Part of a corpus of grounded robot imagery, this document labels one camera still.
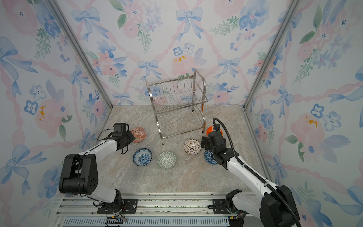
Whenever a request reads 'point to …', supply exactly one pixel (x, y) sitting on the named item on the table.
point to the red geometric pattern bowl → (139, 134)
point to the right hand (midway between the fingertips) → (211, 138)
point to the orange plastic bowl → (210, 130)
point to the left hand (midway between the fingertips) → (132, 136)
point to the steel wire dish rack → (178, 105)
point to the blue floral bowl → (142, 157)
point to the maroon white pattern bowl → (192, 146)
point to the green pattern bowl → (166, 160)
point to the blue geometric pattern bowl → (209, 158)
